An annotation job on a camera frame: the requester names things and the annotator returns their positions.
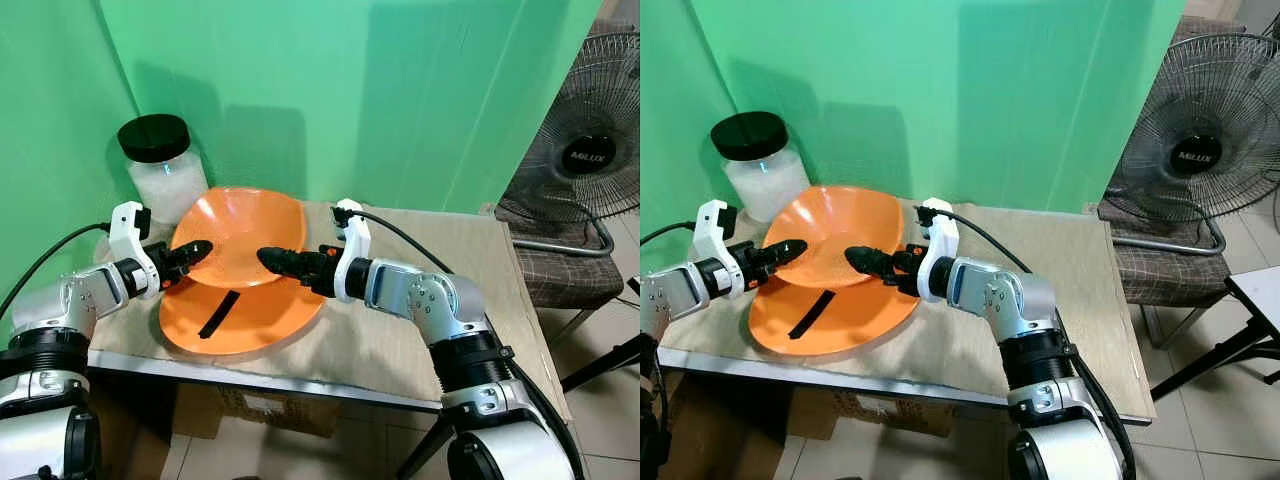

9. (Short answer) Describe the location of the orange plastic bowl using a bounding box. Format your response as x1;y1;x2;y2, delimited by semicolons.
169;186;308;290
764;184;903;290

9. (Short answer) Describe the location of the orange plastic plate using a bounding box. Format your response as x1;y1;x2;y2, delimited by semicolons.
747;279;922;357
158;279;327;357

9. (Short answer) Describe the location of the black flat strip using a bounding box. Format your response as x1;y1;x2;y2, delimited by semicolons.
786;290;837;342
197;290;242;340

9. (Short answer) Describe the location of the glass jar with black lid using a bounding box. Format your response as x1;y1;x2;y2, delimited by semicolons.
710;110;814;224
117;114;212;227

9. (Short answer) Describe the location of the brown cardboard box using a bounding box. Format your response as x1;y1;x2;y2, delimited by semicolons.
172;384;343;442
788;384;959;442

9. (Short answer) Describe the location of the black stand leg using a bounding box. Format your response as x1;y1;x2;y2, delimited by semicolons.
1148;318;1280;403
558;333;641;394

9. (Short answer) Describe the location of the green backdrop sheet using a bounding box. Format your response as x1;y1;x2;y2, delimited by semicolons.
0;0;607;331
640;0;1189;251

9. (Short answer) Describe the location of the plaid cushioned chair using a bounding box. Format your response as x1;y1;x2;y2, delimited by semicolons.
494;203;641;346
1096;198;1233;351

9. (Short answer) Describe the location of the black floor fan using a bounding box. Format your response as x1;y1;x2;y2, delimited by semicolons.
496;29;641;258
1098;33;1280;258

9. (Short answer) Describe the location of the black table leg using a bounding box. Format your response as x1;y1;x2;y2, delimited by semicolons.
394;414;449;480

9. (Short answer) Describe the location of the white board on stand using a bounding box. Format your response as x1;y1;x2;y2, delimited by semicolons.
1224;264;1280;338

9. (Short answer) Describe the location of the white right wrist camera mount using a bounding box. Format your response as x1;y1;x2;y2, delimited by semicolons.
914;196;960;304
332;198;374;304

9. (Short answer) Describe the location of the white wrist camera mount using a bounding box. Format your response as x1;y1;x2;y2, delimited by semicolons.
332;198;374;304
692;198;742;297
107;201;162;300
914;196;960;304

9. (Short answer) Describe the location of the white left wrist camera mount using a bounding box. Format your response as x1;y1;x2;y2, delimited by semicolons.
692;198;742;297
107;201;162;300

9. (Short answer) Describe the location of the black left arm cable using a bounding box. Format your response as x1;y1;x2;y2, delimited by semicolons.
640;220;698;248
0;221;113;323

